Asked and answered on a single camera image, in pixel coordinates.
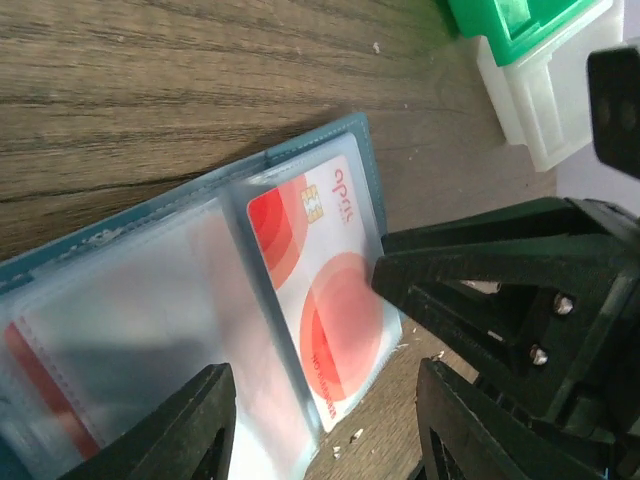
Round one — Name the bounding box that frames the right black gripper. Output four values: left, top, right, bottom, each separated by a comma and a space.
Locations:
372, 197, 639, 479

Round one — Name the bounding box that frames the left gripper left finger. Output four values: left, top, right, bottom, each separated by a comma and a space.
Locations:
63, 363, 236, 480

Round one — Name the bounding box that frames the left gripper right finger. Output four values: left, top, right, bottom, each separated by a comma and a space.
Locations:
414, 358, 604, 479

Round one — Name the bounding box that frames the blue card holder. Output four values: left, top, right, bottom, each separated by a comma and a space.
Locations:
1, 113, 402, 479

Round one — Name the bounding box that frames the red white card in holder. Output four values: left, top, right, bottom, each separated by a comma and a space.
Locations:
247, 154, 388, 431

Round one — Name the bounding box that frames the white bin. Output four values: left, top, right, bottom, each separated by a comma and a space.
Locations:
476, 1, 624, 172

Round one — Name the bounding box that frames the green bin middle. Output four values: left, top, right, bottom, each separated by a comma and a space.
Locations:
439, 1, 624, 67

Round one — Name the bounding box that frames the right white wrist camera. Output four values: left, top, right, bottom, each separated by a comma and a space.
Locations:
587, 38, 639, 179

